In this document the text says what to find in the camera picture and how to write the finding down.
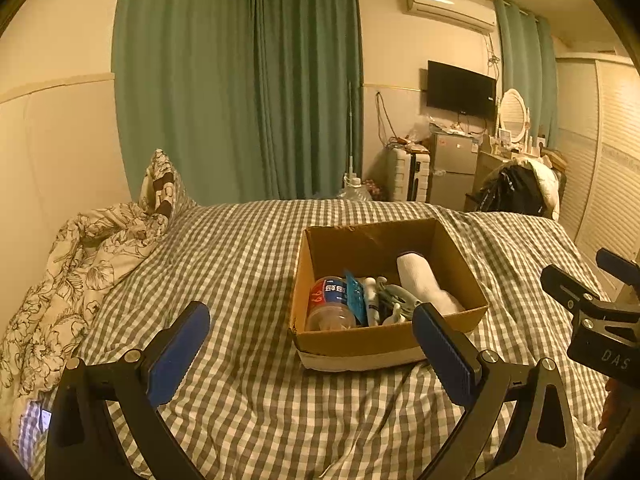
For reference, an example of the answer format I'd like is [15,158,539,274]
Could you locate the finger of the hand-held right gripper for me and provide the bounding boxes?
[540,264,609,322]
[595,247,640,306]

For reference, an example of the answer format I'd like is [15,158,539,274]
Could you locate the cream dressing table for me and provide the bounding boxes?
[472,149,516,197]

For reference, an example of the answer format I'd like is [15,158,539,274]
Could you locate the white suitcase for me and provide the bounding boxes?
[387,145,432,204]

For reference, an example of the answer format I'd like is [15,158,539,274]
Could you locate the clear water jug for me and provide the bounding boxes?
[335,172,374,201]

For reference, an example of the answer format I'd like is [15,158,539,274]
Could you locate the small white tube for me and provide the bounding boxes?
[363,277,384,326]

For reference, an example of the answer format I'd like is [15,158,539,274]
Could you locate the silver small fridge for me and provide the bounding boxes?
[428,130,481,206]

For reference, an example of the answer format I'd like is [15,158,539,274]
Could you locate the white puffer jacket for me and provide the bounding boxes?
[509,155,564,221]

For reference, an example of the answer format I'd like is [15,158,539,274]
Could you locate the white oval mirror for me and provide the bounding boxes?
[497,88,530,144]

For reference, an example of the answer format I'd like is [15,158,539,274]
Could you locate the green curtain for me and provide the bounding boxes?
[493,0,560,149]
[252,0,365,201]
[112,0,259,206]

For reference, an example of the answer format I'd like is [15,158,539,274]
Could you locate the long white sock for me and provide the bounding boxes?
[396,252,466,317]

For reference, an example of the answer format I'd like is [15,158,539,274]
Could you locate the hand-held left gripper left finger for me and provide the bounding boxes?
[45,301,212,480]

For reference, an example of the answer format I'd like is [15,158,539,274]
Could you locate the clear plastic bag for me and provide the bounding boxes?
[409,117,447,144]

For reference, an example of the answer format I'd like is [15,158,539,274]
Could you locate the brown cardboard box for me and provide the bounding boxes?
[289,218,490,372]

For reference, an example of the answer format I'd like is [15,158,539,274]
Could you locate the thin white pole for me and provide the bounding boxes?
[347,79,359,176]

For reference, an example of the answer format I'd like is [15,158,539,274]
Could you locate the grey checked bedsheet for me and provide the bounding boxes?
[29,198,622,480]

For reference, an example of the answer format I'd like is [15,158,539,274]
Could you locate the blue floral tissue packet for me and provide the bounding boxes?
[343,270,371,329]

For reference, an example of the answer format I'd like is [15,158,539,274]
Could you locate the black jacket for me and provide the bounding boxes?
[472,162,546,219]

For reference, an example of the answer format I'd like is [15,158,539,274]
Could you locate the white air conditioner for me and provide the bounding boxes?
[398,0,498,35]

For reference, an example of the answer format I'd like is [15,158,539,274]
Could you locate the black wall television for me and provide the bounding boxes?
[426,59,498,119]

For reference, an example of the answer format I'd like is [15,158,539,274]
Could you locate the hanging wall cables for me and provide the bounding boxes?
[374,90,396,147]

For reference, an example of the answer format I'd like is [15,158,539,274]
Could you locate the person's right hand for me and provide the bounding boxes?
[599,379,624,434]

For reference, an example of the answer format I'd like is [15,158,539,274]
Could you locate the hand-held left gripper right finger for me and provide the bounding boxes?
[412,302,584,480]

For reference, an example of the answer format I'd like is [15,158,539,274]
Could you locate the cream louvred wardrobe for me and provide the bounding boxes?
[554,54,640,302]

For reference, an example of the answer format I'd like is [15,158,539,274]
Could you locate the floral print quilt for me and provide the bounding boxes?
[0,202,169,442]

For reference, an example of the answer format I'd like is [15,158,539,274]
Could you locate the patterned pillow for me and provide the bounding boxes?
[137,148,189,221]

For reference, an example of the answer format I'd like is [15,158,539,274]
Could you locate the clear plastic bottle red label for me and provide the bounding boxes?
[304,275,357,332]

